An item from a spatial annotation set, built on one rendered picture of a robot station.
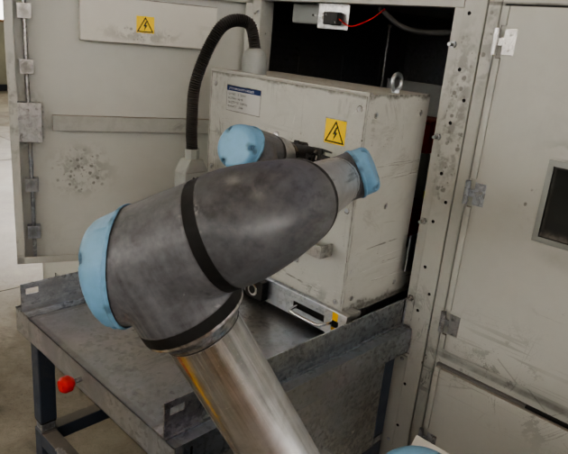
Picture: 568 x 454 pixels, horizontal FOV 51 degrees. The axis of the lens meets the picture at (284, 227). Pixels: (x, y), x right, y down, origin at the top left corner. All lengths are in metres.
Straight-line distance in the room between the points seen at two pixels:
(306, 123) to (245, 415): 0.78
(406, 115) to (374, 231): 0.26
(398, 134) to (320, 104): 0.18
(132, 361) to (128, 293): 0.67
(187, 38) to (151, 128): 0.26
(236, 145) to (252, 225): 0.44
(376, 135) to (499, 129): 0.24
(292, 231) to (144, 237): 0.13
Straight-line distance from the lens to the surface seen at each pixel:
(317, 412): 1.31
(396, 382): 1.54
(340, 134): 1.23
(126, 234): 0.56
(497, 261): 1.28
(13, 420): 2.59
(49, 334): 1.35
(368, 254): 1.31
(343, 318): 1.29
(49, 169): 1.69
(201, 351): 0.61
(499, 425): 1.41
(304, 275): 1.35
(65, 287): 1.47
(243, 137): 0.94
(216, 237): 0.51
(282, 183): 0.54
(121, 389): 1.16
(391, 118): 1.26
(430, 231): 1.37
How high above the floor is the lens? 1.49
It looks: 18 degrees down
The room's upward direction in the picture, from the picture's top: 5 degrees clockwise
